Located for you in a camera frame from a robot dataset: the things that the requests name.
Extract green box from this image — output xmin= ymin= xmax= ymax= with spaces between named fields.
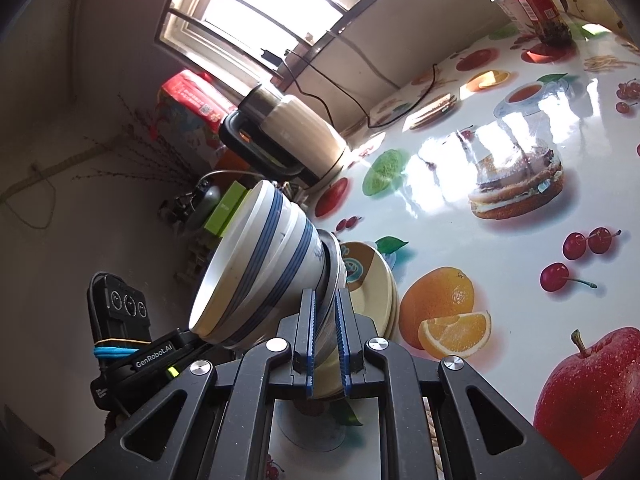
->
xmin=205 ymin=182 xmax=252 ymax=236

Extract stainless steel bowl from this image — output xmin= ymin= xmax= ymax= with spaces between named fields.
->
xmin=300 ymin=230 xmax=349 ymax=401

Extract black cable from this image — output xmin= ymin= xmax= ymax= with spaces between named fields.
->
xmin=280 ymin=50 xmax=438 ymax=131

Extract orange container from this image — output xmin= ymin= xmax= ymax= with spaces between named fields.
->
xmin=215 ymin=150 xmax=251 ymax=173

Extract small white blue-banded bowl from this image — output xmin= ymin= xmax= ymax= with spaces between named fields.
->
xmin=189 ymin=179 xmax=296 ymax=346

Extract cream electric kettle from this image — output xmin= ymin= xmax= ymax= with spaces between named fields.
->
xmin=218 ymin=84 xmax=350 ymax=193

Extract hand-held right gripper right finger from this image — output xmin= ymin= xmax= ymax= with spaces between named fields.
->
xmin=336 ymin=290 xmax=583 ymax=480

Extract grey cable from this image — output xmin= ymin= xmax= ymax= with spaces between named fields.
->
xmin=327 ymin=30 xmax=401 ymax=88

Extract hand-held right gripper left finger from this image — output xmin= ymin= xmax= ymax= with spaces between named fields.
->
xmin=62 ymin=289 xmax=317 ymax=480

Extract large white blue-banded bowl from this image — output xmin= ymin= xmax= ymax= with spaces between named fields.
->
xmin=220 ymin=195 xmax=333 ymax=356

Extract dark round object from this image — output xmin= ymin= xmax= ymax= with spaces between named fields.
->
xmin=192 ymin=175 xmax=223 ymax=231

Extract glass jar red label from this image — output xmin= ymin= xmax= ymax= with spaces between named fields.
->
xmin=492 ymin=0 xmax=573 ymax=46

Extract thin wall cord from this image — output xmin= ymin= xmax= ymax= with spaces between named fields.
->
xmin=0 ymin=145 xmax=121 ymax=231

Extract red printed bag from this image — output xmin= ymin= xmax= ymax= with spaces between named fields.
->
xmin=155 ymin=70 xmax=236 ymax=161

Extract white cable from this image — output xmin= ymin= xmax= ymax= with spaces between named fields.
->
xmin=197 ymin=169 xmax=261 ymax=187

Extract dry twigs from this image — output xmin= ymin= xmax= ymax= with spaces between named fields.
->
xmin=72 ymin=92 xmax=201 ymax=186

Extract barred window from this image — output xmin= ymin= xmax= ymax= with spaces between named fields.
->
xmin=155 ymin=0 xmax=406 ymax=91

